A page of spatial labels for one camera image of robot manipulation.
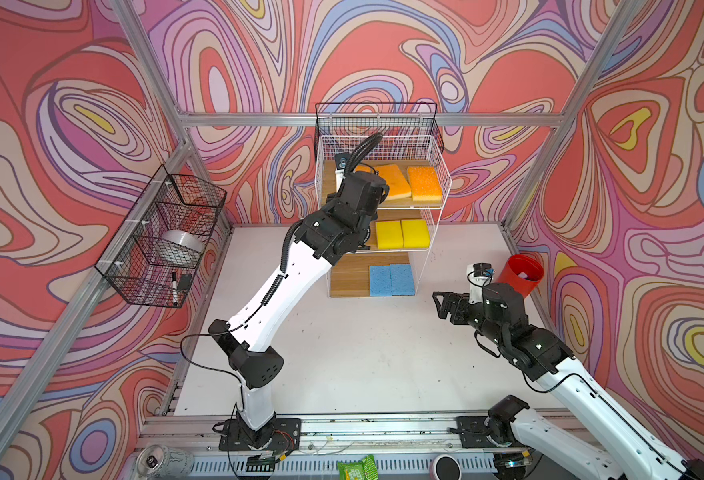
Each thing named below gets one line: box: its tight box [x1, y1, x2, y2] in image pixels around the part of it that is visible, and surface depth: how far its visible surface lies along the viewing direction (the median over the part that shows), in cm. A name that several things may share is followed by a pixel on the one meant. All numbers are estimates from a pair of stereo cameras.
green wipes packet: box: [338, 454, 379, 480], surface depth 69 cm
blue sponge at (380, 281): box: [370, 265, 392, 297], surface depth 103 cm
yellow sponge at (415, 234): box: [401, 219, 431, 249], surface depth 82 cm
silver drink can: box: [136, 444, 195, 480], surface depth 61 cm
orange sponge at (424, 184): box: [407, 166, 443, 202], surface depth 71 cm
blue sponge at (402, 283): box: [390, 264, 415, 296], surface depth 103 cm
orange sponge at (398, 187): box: [375, 164, 411, 200], surface depth 72 cm
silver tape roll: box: [152, 230, 205, 268], surface depth 75 cm
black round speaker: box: [433, 454, 462, 480], surface depth 66 cm
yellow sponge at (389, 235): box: [375, 220, 404, 249], surface depth 83 cm
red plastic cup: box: [497, 254, 545, 298], surface depth 93 cm
